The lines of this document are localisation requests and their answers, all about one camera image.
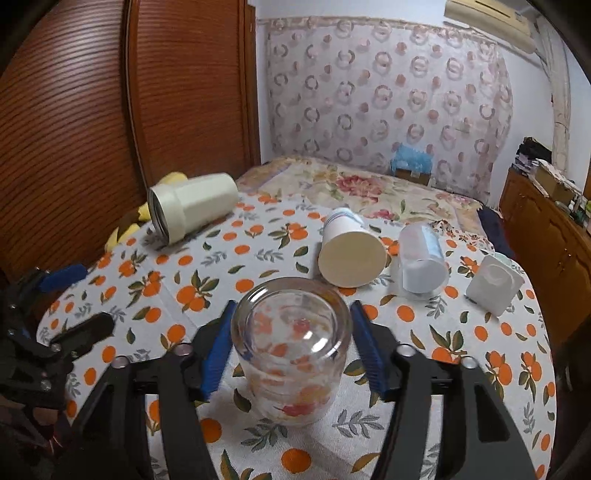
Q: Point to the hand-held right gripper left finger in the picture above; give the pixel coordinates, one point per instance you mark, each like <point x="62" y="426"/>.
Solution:
<point x="216" y="353"/>

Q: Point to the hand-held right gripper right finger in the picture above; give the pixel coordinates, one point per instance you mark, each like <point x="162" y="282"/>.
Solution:
<point x="368" y="353"/>

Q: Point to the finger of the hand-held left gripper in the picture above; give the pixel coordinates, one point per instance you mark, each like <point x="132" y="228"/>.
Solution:
<point x="85" y="330"/>
<point x="64" y="277"/>

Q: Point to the clear glass cup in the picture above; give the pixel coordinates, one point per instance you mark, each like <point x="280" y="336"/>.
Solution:
<point x="286" y="350"/>

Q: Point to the white paper cup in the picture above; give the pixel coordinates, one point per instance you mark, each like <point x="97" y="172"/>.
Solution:
<point x="353" y="258"/>

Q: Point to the translucent plastic cup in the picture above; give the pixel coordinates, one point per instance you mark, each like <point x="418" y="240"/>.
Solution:
<point x="422" y="267"/>

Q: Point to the white square cup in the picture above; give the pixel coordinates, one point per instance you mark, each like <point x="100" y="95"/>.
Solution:
<point x="494" y="286"/>

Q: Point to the cream insulated cup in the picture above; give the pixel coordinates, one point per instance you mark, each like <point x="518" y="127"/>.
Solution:
<point x="203" y="198"/>

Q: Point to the yellow plush toy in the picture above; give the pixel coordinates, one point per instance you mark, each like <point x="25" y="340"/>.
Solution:
<point x="127" y="228"/>

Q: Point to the orange fruit print tablecloth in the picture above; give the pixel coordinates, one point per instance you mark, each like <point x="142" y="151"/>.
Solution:
<point x="184" y="258"/>

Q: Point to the brown wooden wardrobe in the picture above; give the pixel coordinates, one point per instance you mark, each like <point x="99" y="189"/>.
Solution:
<point x="92" y="115"/>

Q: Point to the floral bed blanket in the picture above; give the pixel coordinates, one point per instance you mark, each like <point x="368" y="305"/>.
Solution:
<point x="369" y="187"/>

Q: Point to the dark blue cloth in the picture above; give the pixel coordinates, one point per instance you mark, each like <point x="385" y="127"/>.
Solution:
<point x="496" y="230"/>

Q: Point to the small cardboard box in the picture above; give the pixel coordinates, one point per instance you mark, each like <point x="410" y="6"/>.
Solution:
<point x="411" y="176"/>

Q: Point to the blue frilly bag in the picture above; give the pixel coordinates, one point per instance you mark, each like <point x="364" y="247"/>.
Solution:
<point x="411" y="158"/>

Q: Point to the brown wooden cabinet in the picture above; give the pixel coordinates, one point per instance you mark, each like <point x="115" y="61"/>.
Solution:
<point x="549" y="244"/>

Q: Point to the open cardboard box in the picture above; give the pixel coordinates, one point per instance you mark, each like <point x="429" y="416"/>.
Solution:
<point x="551" y="184"/>

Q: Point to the dark clothes pile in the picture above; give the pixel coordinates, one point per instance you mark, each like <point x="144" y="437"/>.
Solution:
<point x="531" y="154"/>

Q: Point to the pink patterned lace curtain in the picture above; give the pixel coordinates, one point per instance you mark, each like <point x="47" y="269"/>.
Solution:
<point x="369" y="92"/>

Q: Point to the white wrapped pipe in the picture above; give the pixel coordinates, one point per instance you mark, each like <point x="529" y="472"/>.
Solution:
<point x="558" y="92"/>

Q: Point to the cream air conditioner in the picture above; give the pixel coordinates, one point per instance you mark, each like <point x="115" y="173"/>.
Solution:
<point x="494" y="21"/>

